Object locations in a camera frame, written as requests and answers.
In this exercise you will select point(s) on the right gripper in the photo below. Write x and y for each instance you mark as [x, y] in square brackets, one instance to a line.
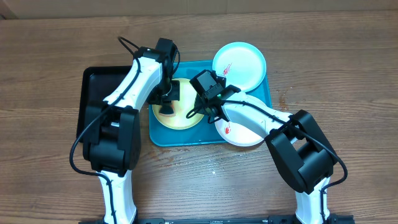
[206, 110]

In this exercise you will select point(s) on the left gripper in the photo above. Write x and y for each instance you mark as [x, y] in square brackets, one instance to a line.
[176, 96]

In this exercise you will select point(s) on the yellow-green rimmed plate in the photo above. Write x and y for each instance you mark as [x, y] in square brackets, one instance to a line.
[177, 120]

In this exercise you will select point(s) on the pink green sponge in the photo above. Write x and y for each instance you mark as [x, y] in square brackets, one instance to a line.
[167, 110]

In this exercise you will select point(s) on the white plate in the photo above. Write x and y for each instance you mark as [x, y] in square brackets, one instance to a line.
[237, 134]

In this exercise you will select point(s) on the light blue plate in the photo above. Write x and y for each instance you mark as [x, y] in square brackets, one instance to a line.
[242, 64]

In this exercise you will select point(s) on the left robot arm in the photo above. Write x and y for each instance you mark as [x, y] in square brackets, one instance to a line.
[111, 134]

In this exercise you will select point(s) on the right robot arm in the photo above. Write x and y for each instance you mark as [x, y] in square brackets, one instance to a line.
[301, 152]

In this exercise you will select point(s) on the teal plastic tray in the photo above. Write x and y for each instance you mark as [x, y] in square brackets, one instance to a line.
[201, 133]

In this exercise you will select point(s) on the black plastic tray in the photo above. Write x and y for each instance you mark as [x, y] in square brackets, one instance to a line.
[98, 83]

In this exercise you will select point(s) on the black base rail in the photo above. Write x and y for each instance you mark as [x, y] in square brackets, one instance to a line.
[274, 219]

